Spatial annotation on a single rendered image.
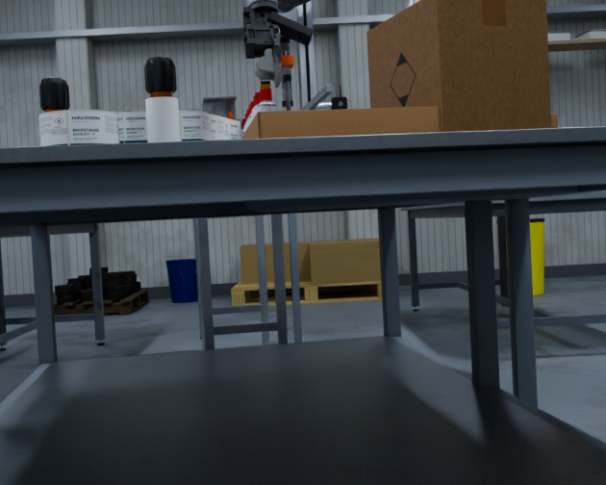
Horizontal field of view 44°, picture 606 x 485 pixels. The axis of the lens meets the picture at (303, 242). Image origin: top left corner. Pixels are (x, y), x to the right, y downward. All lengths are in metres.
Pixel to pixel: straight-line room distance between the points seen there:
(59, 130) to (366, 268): 4.76
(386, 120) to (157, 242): 6.81
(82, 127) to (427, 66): 0.93
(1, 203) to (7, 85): 7.27
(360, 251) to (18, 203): 5.56
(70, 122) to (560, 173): 1.25
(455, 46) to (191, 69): 6.56
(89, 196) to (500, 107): 0.79
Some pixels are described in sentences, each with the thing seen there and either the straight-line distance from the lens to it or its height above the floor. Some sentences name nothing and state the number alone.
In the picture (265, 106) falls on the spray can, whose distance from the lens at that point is 2.10.
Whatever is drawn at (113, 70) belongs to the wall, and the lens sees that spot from 8.05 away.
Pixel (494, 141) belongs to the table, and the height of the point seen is 0.81.
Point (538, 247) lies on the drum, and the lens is 6.51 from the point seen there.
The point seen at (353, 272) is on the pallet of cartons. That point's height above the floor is 0.25.
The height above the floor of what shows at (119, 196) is 0.76.
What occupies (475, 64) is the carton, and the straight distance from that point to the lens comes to 1.46.
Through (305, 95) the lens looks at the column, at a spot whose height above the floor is 1.08.
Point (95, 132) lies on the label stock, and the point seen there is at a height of 0.97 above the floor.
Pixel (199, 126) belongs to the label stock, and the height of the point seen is 1.02.
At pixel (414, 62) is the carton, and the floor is 1.01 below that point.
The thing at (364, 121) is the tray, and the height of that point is 0.85.
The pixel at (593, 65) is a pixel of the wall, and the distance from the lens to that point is 8.44.
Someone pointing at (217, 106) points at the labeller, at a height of 1.12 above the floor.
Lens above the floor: 0.72
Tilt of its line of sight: 2 degrees down
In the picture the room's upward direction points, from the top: 3 degrees counter-clockwise
